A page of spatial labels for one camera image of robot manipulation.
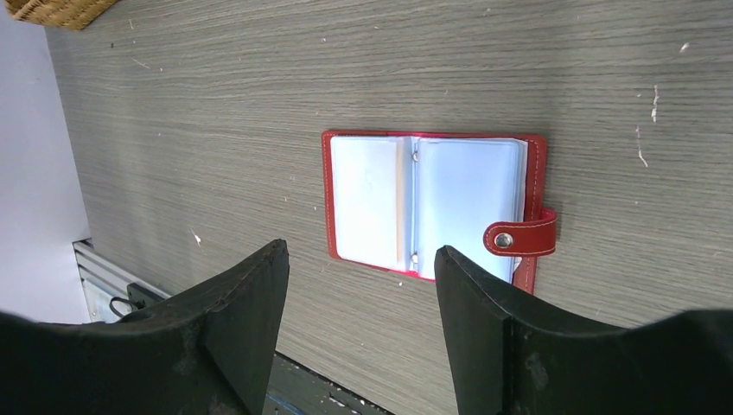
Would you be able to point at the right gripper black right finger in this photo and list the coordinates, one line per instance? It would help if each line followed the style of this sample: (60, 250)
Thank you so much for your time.
(513, 353)

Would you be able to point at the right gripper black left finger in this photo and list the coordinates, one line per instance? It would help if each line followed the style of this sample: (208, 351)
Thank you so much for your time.
(206, 350)

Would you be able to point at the red leather card holder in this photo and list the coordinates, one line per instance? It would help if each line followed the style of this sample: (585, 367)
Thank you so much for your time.
(393, 198)

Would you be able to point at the woven wicker divided tray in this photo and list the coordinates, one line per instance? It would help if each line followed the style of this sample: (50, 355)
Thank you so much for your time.
(66, 14)

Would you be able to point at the aluminium frame rail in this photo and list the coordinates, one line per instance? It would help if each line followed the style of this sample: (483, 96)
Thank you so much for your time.
(110, 291)

